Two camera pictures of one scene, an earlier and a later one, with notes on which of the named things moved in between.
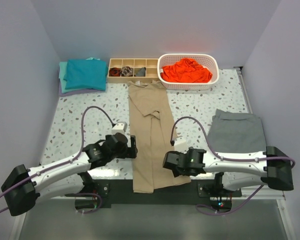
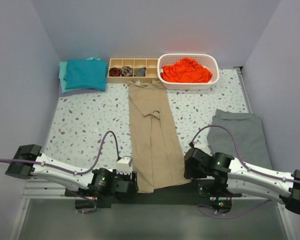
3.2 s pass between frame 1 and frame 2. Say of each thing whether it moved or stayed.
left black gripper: moved
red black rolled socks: stayed
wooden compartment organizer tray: stayed
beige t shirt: stayed
